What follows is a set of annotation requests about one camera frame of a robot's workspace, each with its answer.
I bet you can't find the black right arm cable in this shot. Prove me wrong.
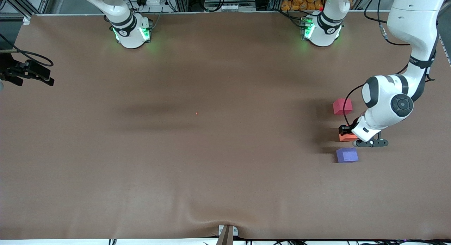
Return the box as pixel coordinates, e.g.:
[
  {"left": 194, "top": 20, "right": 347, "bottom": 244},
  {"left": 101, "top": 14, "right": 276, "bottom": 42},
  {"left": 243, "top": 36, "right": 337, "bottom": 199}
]
[{"left": 0, "top": 33, "right": 54, "bottom": 68}]

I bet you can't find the bag of orange items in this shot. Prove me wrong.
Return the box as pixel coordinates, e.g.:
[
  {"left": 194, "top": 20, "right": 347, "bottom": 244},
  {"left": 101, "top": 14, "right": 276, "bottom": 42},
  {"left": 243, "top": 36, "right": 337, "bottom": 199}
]
[{"left": 280, "top": 0, "right": 323, "bottom": 11}]

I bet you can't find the purple foam block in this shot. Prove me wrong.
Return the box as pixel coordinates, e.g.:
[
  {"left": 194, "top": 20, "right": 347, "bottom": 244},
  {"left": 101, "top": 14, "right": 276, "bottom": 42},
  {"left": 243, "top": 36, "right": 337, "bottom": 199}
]
[{"left": 335, "top": 147, "right": 359, "bottom": 164}]

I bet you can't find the red foam block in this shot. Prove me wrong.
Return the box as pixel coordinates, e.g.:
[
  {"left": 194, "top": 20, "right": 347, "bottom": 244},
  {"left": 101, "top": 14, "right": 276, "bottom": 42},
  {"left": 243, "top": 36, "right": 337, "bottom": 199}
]
[{"left": 332, "top": 98, "right": 353, "bottom": 115}]

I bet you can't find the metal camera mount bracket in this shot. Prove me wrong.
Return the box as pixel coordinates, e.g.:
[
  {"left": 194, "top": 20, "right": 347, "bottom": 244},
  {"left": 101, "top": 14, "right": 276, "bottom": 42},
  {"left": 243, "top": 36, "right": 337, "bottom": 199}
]
[{"left": 218, "top": 225, "right": 239, "bottom": 245}]

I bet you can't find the brown table mat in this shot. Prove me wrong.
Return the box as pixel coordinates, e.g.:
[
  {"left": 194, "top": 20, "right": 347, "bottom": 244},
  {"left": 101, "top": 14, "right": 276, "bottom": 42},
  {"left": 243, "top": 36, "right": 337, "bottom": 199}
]
[{"left": 0, "top": 12, "right": 451, "bottom": 240}]

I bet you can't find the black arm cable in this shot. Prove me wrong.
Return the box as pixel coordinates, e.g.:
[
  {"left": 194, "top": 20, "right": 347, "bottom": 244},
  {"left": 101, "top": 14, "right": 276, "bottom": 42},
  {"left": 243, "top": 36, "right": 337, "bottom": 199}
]
[
  {"left": 343, "top": 0, "right": 437, "bottom": 127},
  {"left": 0, "top": 33, "right": 54, "bottom": 68}
]

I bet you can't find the aluminium frame strut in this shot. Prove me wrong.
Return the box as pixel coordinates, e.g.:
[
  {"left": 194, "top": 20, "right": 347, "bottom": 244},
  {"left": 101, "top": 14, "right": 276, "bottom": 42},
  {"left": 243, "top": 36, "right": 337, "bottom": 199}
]
[{"left": 0, "top": 0, "right": 53, "bottom": 25}]

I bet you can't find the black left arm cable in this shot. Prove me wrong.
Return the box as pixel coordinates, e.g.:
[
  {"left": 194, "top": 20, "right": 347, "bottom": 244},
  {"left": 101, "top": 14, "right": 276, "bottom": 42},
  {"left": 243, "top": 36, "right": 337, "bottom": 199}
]
[{"left": 343, "top": 0, "right": 437, "bottom": 127}]

